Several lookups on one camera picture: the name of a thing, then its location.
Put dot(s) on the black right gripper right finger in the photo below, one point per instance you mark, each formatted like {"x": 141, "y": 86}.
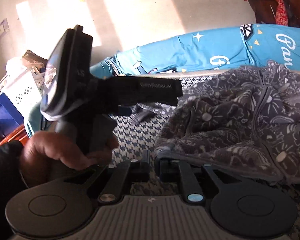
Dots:
{"x": 194, "y": 185}

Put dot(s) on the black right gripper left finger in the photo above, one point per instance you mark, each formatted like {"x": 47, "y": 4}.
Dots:
{"x": 108, "y": 185}

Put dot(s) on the grey patterned fleece garment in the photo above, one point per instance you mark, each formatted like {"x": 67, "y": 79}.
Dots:
{"x": 240, "y": 119}

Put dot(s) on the person's left hand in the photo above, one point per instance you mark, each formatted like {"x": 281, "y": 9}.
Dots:
{"x": 45, "y": 146}

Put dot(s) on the white laundry basket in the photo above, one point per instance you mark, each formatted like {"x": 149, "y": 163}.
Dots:
{"x": 23, "y": 81}

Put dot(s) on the houndstooth sofa cushion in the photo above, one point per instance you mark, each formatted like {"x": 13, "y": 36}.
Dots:
{"x": 140, "y": 134}

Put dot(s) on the blue plastic bin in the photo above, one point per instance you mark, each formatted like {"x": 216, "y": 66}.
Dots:
{"x": 10, "y": 117}

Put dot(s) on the blue cartoon print pillow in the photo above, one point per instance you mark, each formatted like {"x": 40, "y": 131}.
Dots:
{"x": 226, "y": 48}

